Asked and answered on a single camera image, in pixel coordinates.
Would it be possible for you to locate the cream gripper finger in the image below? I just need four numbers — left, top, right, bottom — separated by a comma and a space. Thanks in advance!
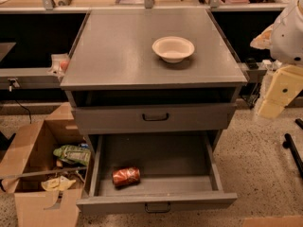
258, 100, 285, 119
250, 26, 273, 50

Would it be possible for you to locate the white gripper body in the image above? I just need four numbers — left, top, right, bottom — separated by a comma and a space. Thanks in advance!
266, 65, 303, 107

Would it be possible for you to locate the red coke can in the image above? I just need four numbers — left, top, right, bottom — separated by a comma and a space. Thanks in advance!
112, 167, 140, 187

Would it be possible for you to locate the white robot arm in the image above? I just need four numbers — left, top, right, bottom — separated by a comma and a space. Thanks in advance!
250, 0, 303, 119

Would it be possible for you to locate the open grey middle drawer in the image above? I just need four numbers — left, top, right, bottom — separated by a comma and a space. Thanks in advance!
77, 132, 237, 215

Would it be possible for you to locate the grey drawer cabinet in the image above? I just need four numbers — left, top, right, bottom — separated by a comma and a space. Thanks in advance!
61, 8, 246, 146

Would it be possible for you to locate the closed grey top drawer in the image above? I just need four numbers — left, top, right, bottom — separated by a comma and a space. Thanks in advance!
72, 103, 236, 134

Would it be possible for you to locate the black floor bar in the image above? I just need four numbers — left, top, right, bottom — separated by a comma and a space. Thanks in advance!
282, 133, 303, 179

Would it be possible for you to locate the white paper bowl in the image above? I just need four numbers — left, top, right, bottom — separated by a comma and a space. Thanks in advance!
151, 36, 195, 63

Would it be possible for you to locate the green chip bag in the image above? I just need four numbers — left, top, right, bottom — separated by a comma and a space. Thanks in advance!
53, 145, 91, 166

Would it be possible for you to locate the yellow snack bag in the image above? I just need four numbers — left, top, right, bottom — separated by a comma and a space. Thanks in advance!
41, 176, 76, 191

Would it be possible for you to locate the brown cardboard box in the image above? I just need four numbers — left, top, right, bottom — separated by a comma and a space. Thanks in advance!
0, 103, 85, 227

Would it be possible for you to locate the black top drawer handle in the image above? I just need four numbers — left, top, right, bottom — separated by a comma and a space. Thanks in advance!
142, 113, 169, 122

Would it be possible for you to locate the black drawer handle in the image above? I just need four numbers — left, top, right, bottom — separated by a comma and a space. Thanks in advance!
145, 202, 170, 214
142, 113, 169, 122

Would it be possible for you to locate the black middle drawer handle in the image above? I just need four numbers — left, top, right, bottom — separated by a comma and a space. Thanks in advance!
145, 202, 170, 214

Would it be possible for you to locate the black power cable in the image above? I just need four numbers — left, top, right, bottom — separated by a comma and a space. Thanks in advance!
13, 98, 33, 125

